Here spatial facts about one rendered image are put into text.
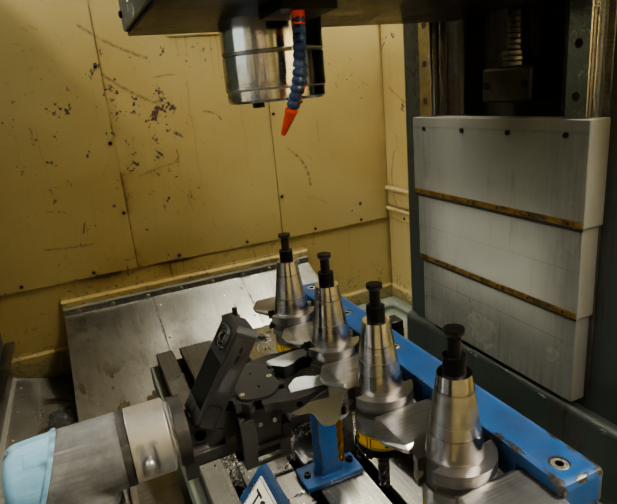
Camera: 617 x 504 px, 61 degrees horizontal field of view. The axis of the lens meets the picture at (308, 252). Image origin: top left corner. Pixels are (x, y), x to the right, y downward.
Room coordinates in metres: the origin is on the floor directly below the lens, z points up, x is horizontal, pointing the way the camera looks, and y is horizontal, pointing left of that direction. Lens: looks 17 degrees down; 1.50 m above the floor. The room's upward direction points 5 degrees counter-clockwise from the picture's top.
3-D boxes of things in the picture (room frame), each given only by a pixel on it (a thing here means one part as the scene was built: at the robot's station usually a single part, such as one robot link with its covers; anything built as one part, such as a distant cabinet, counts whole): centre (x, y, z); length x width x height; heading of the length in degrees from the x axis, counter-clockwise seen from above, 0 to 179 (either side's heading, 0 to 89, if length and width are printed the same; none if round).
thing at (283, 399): (0.49, 0.04, 1.19); 0.09 x 0.05 x 0.02; 99
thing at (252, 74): (0.89, 0.03, 1.55); 0.16 x 0.16 x 0.12
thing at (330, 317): (0.54, -0.02, 1.26); 0.04 x 0.04 x 0.07
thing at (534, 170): (1.06, -0.38, 1.16); 0.48 x 0.05 x 0.51; 23
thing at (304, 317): (0.65, 0.03, 1.21); 0.06 x 0.06 x 0.03
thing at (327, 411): (0.51, -0.01, 1.17); 0.09 x 0.03 x 0.06; 99
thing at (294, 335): (0.60, 0.01, 1.21); 0.07 x 0.05 x 0.01; 113
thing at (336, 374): (0.49, -0.04, 1.21); 0.07 x 0.05 x 0.01; 113
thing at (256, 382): (0.50, 0.10, 1.17); 0.12 x 0.08 x 0.09; 112
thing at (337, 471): (0.72, 0.00, 1.05); 0.10 x 0.05 x 0.30; 113
